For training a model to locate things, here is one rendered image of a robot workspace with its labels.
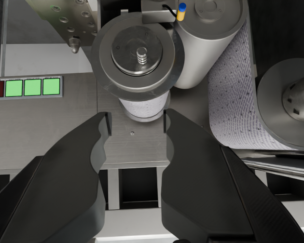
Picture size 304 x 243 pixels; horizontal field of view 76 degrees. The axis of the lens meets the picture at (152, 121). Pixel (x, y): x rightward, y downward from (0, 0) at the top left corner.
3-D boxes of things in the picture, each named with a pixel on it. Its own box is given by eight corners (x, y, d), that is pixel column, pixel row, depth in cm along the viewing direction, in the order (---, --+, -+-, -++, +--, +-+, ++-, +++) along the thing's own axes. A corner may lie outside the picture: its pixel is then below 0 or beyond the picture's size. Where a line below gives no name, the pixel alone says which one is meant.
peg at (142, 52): (138, 57, 25) (135, 47, 26) (139, 66, 28) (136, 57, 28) (148, 54, 25) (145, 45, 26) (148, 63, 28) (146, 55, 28)
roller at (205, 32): (243, -31, 32) (252, 38, 30) (203, 48, 57) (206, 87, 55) (170, -27, 32) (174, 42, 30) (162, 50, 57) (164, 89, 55)
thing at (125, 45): (147, 16, 29) (171, 59, 28) (148, 24, 31) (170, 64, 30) (102, 37, 29) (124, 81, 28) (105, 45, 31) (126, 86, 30)
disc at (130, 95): (180, 8, 31) (189, 97, 30) (179, 10, 32) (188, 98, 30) (88, 14, 31) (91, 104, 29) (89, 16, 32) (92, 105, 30)
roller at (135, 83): (171, 14, 30) (178, 85, 29) (162, 74, 56) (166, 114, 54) (97, 19, 30) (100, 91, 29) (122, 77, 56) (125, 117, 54)
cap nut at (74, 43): (78, 37, 63) (78, 50, 63) (82, 43, 67) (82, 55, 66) (66, 37, 63) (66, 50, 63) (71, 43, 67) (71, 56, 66)
